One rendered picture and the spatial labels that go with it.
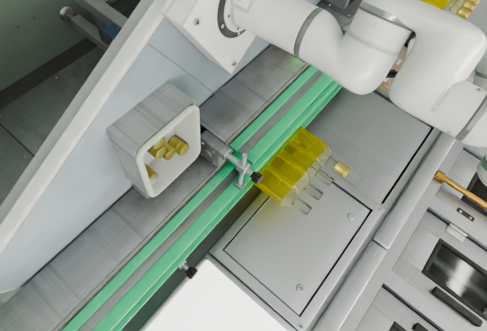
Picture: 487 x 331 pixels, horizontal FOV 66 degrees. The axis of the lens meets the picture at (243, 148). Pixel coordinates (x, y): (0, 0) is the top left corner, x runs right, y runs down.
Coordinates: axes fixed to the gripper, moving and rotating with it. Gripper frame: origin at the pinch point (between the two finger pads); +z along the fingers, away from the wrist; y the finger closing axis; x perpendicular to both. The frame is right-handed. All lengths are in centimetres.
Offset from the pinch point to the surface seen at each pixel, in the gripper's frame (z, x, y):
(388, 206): -2.0, -31.5, -37.1
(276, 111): 24.5, 11.0, -21.9
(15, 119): 112, 30, -38
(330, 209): 13.1, -18.2, -42.9
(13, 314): 58, 45, -84
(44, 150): 52, 54, -49
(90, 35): 97, 24, -2
